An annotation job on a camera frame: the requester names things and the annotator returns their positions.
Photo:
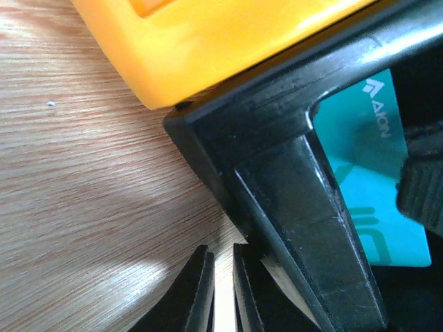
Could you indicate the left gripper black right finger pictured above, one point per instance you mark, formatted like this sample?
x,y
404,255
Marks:
x,y
260,304

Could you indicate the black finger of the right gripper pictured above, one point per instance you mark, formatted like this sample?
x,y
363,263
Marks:
x,y
419,191

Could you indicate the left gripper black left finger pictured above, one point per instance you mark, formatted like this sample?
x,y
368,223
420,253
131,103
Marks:
x,y
188,305

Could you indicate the teal AION credit card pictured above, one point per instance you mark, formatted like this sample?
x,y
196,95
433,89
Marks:
x,y
361,133

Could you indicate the black bin with teal cards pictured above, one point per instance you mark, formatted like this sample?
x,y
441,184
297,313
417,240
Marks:
x,y
253,144

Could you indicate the yellow plastic bin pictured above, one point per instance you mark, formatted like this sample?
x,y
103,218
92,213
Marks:
x,y
167,51

